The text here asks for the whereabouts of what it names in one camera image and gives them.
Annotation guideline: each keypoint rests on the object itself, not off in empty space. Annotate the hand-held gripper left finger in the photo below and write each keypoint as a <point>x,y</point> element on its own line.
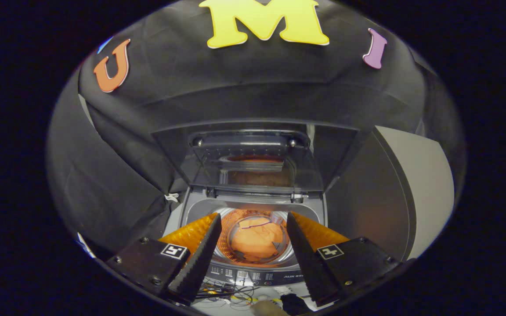
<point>198,263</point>

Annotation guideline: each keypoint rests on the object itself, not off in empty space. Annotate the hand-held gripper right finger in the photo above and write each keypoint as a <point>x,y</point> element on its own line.
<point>310,263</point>

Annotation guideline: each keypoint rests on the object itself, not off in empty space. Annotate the grey washing machine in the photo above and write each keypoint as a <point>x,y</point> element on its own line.
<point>253,276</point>

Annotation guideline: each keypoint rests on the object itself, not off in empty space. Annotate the orange shirt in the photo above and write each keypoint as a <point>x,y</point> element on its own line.
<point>253,243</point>

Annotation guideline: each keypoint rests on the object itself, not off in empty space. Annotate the dark washing machine lid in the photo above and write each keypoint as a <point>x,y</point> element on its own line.
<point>253,149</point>

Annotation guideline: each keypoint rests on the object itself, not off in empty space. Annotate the grey cabinet with beige door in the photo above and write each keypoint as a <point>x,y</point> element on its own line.
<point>424,188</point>

